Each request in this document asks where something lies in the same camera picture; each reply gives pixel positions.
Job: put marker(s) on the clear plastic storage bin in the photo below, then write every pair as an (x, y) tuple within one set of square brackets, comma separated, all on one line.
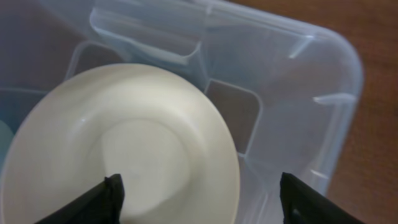
[(286, 89)]

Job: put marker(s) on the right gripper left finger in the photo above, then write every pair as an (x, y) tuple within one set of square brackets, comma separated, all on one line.
[(100, 205)]

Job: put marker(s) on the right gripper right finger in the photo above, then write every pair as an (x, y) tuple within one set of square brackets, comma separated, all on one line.
[(301, 204)]

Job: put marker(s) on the beige plate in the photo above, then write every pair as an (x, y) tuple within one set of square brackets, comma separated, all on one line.
[(165, 138)]

